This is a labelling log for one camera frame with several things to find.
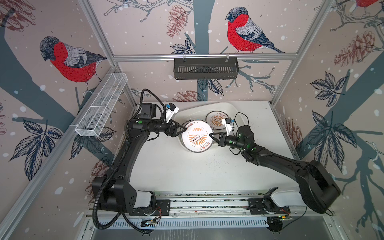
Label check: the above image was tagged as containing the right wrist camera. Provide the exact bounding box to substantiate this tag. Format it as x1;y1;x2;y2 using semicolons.
222;118;235;136

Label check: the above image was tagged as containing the orange sunburst plate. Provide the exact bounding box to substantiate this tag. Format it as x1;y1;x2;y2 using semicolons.
205;111;229;131

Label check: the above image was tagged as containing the white mesh wall shelf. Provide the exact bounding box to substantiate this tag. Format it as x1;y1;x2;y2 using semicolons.
75;73;128;137

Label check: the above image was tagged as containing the white plastic bin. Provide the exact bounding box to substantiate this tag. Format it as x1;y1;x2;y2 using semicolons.
173;102;247;151

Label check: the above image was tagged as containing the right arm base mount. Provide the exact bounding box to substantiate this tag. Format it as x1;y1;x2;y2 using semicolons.
247;198;291;215

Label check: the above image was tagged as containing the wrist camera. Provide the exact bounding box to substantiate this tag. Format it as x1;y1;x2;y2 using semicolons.
166;103;179;123
222;118;235;136

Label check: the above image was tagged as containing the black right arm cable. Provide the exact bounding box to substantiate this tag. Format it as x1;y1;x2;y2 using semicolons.
232;112;250;128

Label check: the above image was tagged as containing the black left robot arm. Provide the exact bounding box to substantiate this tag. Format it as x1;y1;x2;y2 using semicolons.
92;103;187;214

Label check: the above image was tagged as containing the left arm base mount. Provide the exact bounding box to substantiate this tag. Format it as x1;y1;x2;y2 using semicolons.
129;200;171;217

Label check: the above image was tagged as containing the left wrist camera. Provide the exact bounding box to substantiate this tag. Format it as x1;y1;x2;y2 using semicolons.
166;103;179;123

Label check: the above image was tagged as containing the aluminium front rail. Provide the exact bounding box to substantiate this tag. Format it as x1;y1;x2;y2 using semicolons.
86;193;335;218

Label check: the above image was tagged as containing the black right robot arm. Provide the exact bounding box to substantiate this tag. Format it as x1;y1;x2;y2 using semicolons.
209;125;341;214

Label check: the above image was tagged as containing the black hanging wire basket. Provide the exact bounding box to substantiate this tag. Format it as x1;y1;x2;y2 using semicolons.
174;58;239;80

